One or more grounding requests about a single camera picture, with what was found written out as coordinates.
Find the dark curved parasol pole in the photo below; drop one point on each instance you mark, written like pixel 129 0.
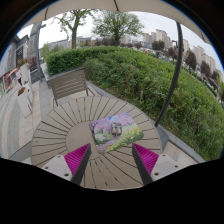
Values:
pixel 176 66

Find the flower landscape print mouse pad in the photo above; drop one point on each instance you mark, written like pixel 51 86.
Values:
pixel 103 138

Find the brown slatted outdoor chair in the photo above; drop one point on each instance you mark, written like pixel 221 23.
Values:
pixel 68 84

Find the white square planter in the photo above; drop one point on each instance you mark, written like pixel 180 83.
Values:
pixel 24 101

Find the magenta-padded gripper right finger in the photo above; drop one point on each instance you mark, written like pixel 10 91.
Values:
pixel 146 159

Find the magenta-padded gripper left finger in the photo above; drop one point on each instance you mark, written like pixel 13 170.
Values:
pixel 77 159

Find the tall grey sign pillar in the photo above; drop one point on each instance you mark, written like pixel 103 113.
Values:
pixel 34 53

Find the beige parasol canopy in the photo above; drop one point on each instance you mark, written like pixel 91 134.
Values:
pixel 100 4

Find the grey computer mouse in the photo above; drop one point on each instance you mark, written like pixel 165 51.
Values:
pixel 116 129

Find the thin-crowned tree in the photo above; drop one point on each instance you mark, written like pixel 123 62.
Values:
pixel 74 31

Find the group of beige apartment buildings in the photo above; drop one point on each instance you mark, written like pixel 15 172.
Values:
pixel 160 36

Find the dense-crowned green tree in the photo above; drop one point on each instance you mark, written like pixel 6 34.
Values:
pixel 116 23

